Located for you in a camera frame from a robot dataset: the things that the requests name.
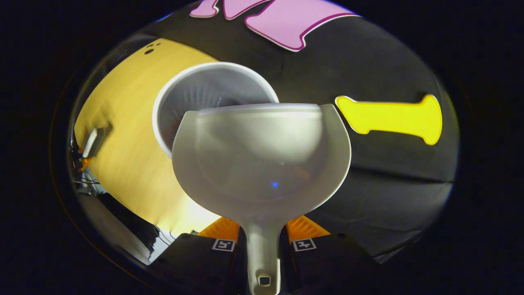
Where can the small grey broom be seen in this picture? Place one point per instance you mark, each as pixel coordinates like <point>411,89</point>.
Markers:
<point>96,141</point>

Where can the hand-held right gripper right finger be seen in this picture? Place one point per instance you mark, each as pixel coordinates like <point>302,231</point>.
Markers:
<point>327,266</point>

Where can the black backdrop cloth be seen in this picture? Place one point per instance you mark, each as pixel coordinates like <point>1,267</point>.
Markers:
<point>389,184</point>

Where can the grey white dustpan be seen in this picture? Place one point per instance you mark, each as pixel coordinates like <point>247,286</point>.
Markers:
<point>262,164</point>

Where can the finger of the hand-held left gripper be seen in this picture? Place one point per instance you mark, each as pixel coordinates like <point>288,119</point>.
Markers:
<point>85,164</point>

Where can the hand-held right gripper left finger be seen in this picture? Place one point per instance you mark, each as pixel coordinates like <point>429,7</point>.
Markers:
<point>196,262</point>

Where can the white ribbed garbage bin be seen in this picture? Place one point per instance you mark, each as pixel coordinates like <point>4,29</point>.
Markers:
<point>196,94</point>

